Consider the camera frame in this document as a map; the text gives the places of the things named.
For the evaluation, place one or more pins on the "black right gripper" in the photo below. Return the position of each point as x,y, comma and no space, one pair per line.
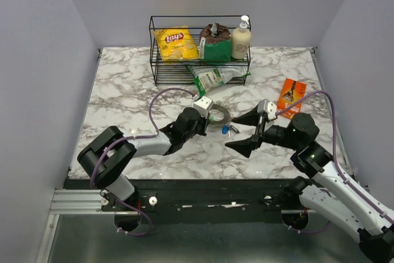
245,146

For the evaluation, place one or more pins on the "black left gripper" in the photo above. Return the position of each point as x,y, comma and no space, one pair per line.
205,122

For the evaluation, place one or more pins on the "blue key tag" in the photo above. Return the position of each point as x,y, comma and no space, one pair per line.
225,129

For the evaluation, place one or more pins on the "silver keyring disc with rings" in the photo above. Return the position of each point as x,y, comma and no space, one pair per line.
221,114

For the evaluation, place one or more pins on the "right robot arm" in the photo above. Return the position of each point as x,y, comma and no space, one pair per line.
327,188

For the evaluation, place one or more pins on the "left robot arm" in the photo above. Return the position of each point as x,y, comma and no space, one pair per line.
105,158

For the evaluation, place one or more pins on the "green white snack bag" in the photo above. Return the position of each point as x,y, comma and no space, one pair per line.
207,78

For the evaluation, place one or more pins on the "orange razor box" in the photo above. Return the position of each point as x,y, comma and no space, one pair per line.
291,93

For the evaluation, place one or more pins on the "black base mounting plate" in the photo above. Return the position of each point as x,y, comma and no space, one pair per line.
216,201

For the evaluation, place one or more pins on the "yellow Lays chips bag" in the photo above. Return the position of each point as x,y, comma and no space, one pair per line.
176,44

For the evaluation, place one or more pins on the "green brown paper bag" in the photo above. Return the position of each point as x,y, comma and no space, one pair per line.
215,43

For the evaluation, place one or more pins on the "cream lotion pump bottle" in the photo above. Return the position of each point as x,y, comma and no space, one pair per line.
240,39

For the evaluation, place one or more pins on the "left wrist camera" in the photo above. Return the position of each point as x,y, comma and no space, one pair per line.
203,106

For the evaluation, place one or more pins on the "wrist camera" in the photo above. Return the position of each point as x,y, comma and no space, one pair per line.
203,106
268,108

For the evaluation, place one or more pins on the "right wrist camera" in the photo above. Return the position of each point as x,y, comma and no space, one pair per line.
268,108

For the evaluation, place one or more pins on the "black wire rack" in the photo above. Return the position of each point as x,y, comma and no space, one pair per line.
173,73

